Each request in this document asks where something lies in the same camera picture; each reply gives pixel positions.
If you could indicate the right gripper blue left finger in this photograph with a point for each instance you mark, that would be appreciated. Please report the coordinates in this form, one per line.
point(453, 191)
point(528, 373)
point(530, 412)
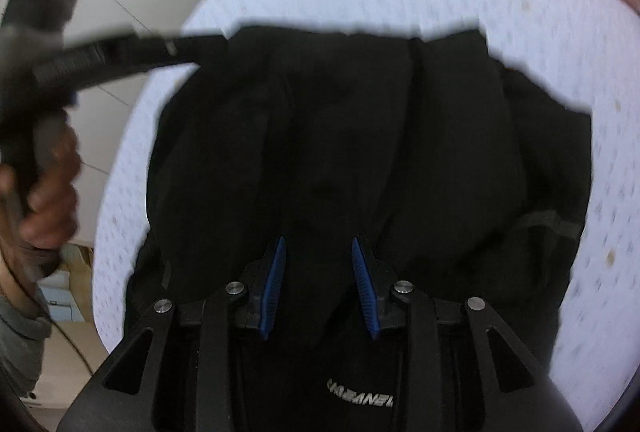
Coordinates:
point(271, 291)

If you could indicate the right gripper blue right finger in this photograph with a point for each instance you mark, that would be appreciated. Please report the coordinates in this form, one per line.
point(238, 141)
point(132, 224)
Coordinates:
point(366, 291)

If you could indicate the black hooded jacket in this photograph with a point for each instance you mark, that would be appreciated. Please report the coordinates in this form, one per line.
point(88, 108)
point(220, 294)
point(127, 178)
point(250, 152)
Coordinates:
point(466, 185)

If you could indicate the person's left hand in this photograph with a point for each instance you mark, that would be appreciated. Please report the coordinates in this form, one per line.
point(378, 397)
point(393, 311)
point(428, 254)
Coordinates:
point(52, 201)

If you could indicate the bed with floral quilt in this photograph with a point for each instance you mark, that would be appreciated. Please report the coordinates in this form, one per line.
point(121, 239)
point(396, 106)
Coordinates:
point(587, 52)

